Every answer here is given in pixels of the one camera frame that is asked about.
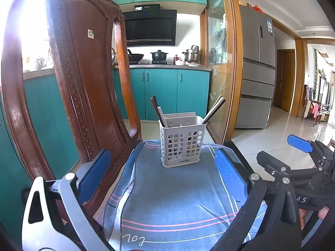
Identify white plastic utensil basket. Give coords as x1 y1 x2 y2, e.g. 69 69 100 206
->
159 112 205 168

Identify grey kitchen countertop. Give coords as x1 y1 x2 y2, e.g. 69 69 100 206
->
23 66 212 80

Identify wood-framed glass sliding door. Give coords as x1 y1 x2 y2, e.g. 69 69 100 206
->
200 0 244 145

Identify person's right hand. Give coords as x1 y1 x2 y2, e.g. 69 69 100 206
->
298 206 331 232

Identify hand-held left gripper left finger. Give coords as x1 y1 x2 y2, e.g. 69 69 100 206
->
21 149 113 251

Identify black lidded pot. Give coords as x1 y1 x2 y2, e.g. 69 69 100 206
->
150 50 167 61

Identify dining chair with clothes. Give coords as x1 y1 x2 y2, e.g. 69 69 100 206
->
304 85 330 126

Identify black wok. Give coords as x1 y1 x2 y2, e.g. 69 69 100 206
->
127 49 145 62

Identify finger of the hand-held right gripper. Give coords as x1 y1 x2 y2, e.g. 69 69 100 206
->
256 150 318 187
287 134 327 158

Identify white dish rack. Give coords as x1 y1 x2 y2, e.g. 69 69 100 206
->
35 56 54 70

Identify green garland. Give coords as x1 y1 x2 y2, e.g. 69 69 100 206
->
314 50 334 97

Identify bunch of mixed chopsticks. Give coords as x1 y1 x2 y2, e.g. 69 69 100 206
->
150 95 226 136

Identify blue striped cloth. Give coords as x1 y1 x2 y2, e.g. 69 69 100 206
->
95 139 267 251

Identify black range hood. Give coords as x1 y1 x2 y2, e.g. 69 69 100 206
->
123 4 178 47

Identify teal lower kitchen cabinets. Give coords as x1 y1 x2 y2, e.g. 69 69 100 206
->
0 69 211 202

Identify brown wooden door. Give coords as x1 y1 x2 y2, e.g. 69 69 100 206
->
273 49 296 113

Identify stainless steel pot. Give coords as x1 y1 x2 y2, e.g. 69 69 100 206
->
182 45 201 63

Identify carved wooden chair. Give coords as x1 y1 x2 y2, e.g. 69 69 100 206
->
0 0 143 223

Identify silver refrigerator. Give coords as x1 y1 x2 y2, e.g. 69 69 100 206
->
234 5 276 130

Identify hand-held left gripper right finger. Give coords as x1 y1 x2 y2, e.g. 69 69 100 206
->
214 148 304 251

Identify gas stove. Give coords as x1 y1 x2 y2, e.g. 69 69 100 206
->
128 60 168 65

